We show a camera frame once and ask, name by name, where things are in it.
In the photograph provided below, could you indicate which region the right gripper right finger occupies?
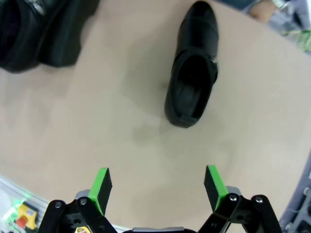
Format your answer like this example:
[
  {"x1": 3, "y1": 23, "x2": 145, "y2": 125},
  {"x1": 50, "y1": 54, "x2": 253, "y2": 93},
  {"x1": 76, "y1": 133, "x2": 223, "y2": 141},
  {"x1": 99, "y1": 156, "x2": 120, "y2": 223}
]
[{"x1": 197, "y1": 164, "x2": 283, "y2": 233}]

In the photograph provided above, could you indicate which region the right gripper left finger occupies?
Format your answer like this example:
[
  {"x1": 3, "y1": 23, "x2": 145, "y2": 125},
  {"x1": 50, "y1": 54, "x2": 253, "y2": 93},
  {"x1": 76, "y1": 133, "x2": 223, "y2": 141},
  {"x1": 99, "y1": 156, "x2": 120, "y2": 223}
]
[{"x1": 38, "y1": 166, "x2": 115, "y2": 233}]

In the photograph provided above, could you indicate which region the black leather strap shoe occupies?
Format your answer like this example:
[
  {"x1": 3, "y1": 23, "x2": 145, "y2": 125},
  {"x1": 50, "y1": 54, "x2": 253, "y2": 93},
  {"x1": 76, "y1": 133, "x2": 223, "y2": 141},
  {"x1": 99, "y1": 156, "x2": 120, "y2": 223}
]
[
  {"x1": 164, "y1": 0, "x2": 220, "y2": 129},
  {"x1": 0, "y1": 0, "x2": 51, "y2": 73}
]

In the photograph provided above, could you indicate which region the person left hand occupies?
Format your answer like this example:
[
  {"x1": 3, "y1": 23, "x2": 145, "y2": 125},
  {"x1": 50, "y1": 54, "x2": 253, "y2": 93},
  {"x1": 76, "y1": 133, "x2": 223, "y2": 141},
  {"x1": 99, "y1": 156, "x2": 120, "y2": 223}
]
[{"x1": 249, "y1": 3, "x2": 277, "y2": 24}]

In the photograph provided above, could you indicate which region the yellow emergency stop box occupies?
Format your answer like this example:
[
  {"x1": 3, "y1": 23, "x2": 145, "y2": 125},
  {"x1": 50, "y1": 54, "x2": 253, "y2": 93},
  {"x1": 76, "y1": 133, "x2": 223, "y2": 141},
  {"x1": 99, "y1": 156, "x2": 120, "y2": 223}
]
[{"x1": 11, "y1": 203, "x2": 38, "y2": 233}]

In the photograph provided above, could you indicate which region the black shoe box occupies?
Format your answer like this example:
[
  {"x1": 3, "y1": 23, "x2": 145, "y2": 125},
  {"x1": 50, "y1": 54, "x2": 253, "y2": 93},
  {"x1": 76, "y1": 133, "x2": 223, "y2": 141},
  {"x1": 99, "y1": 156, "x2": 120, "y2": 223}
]
[{"x1": 36, "y1": 0, "x2": 101, "y2": 68}]

